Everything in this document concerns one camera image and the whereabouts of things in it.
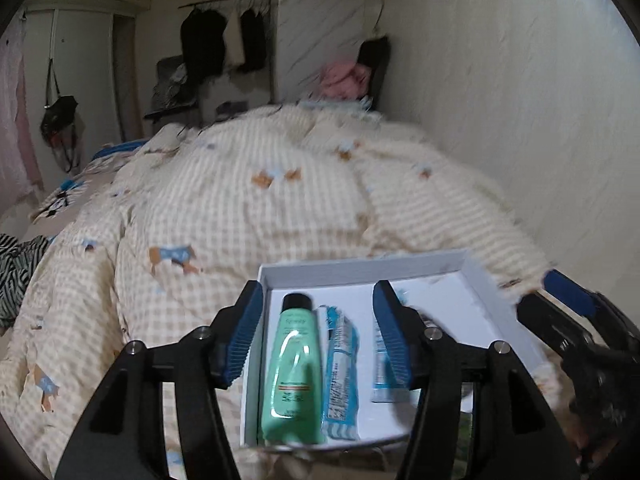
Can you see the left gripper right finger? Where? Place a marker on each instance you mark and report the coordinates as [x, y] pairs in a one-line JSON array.
[[514, 432]]

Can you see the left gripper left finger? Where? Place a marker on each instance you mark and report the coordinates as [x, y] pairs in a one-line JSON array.
[[120, 435]]

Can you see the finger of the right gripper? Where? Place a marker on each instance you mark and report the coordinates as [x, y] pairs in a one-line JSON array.
[[582, 301], [548, 323]]

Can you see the blue snack packet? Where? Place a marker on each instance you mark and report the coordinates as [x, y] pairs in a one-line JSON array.
[[385, 388], [340, 383]]

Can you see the green hand cream tube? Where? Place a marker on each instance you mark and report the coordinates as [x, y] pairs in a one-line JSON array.
[[292, 403]]

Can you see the white cardboard box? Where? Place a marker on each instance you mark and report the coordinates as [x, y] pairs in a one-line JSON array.
[[451, 288]]

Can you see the zebra striped cloth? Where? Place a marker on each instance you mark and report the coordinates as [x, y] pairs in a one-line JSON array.
[[18, 262]]

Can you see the pink lace curtain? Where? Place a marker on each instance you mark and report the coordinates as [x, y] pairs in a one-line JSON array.
[[20, 174]]

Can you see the beige checkered duvet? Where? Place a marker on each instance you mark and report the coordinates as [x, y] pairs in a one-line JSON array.
[[175, 234]]

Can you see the black headboard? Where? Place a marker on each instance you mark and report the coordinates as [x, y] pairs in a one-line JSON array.
[[375, 55]]

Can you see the pink clothes pile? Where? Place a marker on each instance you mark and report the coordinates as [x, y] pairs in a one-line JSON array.
[[344, 81]]

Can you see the black hanging bag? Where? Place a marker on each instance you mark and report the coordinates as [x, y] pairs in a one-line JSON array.
[[58, 125]]

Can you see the black chair with clothes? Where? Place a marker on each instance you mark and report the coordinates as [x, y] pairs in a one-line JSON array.
[[173, 93]]

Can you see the black hanging clothes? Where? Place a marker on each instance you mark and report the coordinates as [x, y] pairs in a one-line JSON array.
[[212, 43]]

